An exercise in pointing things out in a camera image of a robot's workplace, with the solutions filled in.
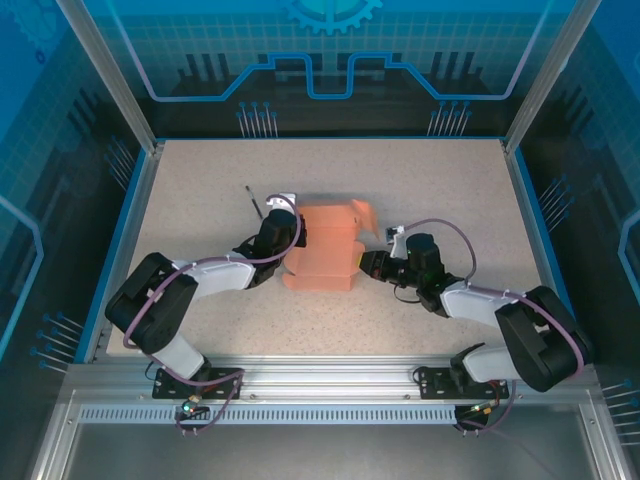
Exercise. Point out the pink cardboard paper box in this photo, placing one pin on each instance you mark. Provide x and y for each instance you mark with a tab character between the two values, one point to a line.
325	250

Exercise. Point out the clear black ink pen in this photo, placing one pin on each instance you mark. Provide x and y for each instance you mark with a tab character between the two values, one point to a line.
254	201

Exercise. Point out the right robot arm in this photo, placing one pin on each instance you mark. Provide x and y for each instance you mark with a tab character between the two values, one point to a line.
540	340

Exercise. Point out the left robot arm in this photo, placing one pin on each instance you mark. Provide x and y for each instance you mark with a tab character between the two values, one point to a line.
150	310

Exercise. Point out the right blue table rim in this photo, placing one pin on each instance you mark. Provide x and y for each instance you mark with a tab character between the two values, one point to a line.
542	225

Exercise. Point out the blue table rim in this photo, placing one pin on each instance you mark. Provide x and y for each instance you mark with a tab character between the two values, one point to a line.
542	225
120	225

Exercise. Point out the left blue table rim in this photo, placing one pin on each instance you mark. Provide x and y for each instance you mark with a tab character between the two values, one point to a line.
120	225

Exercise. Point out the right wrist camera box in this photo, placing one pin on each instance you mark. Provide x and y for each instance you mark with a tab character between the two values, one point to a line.
397	242

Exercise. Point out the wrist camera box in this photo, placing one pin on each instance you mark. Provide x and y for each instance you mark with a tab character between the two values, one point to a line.
397	242
282	201

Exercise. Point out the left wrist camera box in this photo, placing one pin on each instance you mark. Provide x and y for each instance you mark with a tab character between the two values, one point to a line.
282	201

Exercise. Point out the aluminium frame rail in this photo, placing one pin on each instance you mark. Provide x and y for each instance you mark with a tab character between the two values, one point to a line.
325	375

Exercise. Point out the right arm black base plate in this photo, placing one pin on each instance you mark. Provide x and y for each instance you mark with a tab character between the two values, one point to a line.
430	385

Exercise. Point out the left aluminium table side rail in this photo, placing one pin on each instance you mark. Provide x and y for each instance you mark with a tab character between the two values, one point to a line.
133	225

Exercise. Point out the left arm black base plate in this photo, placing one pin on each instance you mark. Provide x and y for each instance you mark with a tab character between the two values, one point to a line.
225	377

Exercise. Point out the right aluminium frame post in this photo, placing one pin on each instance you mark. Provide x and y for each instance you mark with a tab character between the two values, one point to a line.
542	85

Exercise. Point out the aluminium frame post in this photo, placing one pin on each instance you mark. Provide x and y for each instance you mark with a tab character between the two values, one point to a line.
119	85
542	85

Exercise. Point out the left aluminium frame post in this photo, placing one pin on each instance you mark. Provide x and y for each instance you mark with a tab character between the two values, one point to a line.
119	85

